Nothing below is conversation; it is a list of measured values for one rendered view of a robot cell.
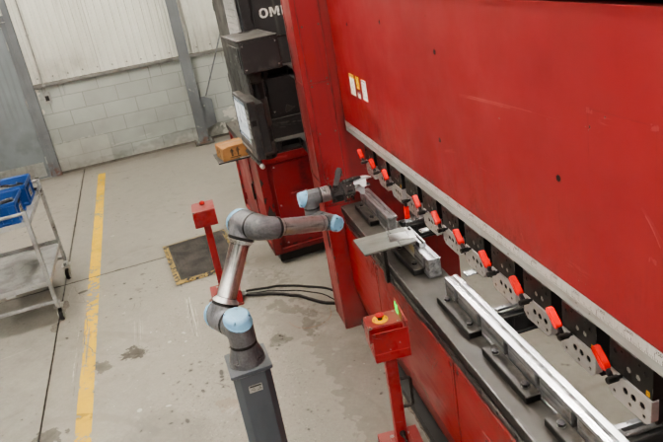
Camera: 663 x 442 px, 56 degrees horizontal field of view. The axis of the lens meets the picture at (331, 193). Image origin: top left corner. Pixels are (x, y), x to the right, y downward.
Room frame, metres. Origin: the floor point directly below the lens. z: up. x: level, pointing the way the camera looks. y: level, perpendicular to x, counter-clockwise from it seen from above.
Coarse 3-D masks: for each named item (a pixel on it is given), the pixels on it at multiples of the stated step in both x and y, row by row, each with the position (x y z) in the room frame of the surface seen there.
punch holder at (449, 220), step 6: (444, 210) 2.22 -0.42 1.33; (444, 216) 2.22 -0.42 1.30; (450, 216) 2.17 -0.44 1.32; (456, 216) 2.12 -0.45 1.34; (444, 222) 2.23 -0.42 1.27; (450, 222) 2.17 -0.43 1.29; (456, 222) 2.13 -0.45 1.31; (462, 222) 2.11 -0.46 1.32; (450, 228) 2.18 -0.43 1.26; (456, 228) 2.12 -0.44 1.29; (462, 228) 2.10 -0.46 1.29; (444, 234) 2.24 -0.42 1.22; (450, 234) 2.18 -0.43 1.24; (462, 234) 2.10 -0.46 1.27; (450, 240) 2.18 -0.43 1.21; (450, 246) 2.19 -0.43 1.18; (456, 246) 2.13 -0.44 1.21; (456, 252) 2.14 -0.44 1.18
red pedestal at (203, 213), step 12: (192, 204) 4.24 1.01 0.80; (204, 204) 4.19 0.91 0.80; (192, 216) 4.06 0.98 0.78; (204, 216) 4.07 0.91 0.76; (216, 216) 4.09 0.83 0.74; (204, 228) 4.14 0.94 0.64; (216, 252) 4.15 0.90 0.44; (216, 264) 4.14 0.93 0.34; (216, 288) 4.18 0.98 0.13; (240, 288) 4.13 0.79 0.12; (240, 300) 4.10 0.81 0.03
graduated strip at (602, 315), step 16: (352, 128) 3.42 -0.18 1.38; (416, 176) 2.48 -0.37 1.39; (464, 208) 2.04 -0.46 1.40; (480, 224) 1.92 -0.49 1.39; (496, 240) 1.81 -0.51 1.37; (528, 256) 1.63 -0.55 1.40; (544, 272) 1.55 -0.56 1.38; (560, 288) 1.47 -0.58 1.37; (592, 304) 1.33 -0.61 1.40; (608, 320) 1.28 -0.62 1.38; (624, 336) 1.22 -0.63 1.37; (656, 352) 1.12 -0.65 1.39
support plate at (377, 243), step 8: (384, 232) 2.80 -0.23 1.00; (392, 232) 2.79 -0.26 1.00; (360, 240) 2.76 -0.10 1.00; (368, 240) 2.75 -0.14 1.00; (376, 240) 2.73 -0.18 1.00; (384, 240) 2.72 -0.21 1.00; (408, 240) 2.67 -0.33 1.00; (360, 248) 2.67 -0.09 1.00; (368, 248) 2.66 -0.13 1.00; (376, 248) 2.65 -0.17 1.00; (384, 248) 2.63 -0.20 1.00; (392, 248) 2.63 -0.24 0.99
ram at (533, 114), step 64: (384, 0) 2.62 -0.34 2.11; (448, 0) 2.02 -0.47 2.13; (512, 0) 1.64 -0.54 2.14; (576, 0) 1.41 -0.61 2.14; (640, 0) 1.25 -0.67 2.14; (384, 64) 2.73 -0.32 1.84; (448, 64) 2.07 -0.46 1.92; (512, 64) 1.66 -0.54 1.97; (576, 64) 1.38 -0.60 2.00; (640, 64) 1.18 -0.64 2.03; (384, 128) 2.85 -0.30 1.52; (448, 128) 2.11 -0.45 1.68; (512, 128) 1.68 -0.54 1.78; (576, 128) 1.39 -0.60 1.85; (640, 128) 1.18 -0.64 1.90; (448, 192) 2.17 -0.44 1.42; (512, 192) 1.70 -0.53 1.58; (576, 192) 1.39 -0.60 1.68; (640, 192) 1.18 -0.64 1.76; (512, 256) 1.72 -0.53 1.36; (576, 256) 1.40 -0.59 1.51; (640, 256) 1.17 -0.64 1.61; (640, 320) 1.17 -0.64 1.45
